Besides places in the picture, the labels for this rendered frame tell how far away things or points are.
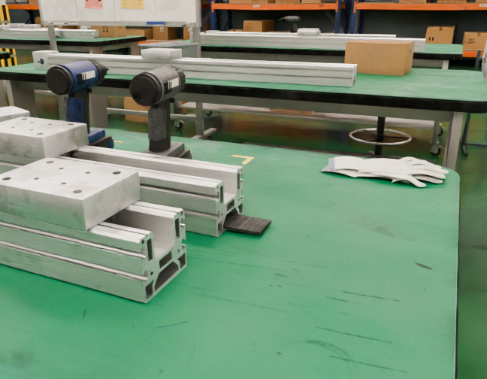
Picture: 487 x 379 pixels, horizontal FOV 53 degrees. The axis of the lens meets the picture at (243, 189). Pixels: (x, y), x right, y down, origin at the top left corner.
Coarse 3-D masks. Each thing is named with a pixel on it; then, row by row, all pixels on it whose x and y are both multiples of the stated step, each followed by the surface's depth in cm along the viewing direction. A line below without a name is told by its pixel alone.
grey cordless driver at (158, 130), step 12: (144, 72) 87; (156, 72) 88; (168, 72) 91; (180, 72) 96; (132, 84) 86; (144, 84) 85; (156, 84) 85; (168, 84) 89; (180, 84) 95; (132, 96) 87; (144, 96) 86; (156, 96) 86; (168, 96) 91; (156, 108) 90; (168, 108) 93; (156, 120) 91; (168, 120) 94; (156, 132) 91; (168, 132) 94; (156, 144) 92; (168, 144) 94; (180, 144) 98; (180, 156) 97
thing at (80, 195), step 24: (24, 168) 66; (48, 168) 66; (72, 168) 65; (96, 168) 65; (120, 168) 65; (0, 192) 60; (24, 192) 59; (48, 192) 57; (72, 192) 57; (96, 192) 57; (120, 192) 61; (24, 216) 60; (48, 216) 58; (72, 216) 57; (96, 216) 58
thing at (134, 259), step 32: (0, 224) 64; (32, 224) 61; (128, 224) 64; (160, 224) 62; (0, 256) 66; (32, 256) 63; (64, 256) 62; (96, 256) 58; (128, 256) 56; (160, 256) 59; (96, 288) 60; (128, 288) 58; (160, 288) 60
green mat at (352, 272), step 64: (256, 192) 92; (320, 192) 91; (384, 192) 91; (448, 192) 91; (192, 256) 68; (256, 256) 68; (320, 256) 68; (384, 256) 68; (448, 256) 68; (0, 320) 55; (64, 320) 55; (128, 320) 55; (192, 320) 55; (256, 320) 54; (320, 320) 54; (384, 320) 54; (448, 320) 54
